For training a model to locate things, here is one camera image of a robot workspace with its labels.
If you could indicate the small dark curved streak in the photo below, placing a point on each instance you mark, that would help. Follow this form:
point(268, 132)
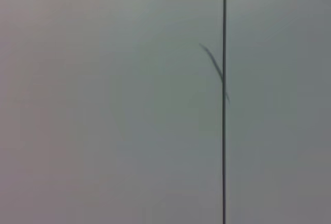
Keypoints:
point(212, 59)

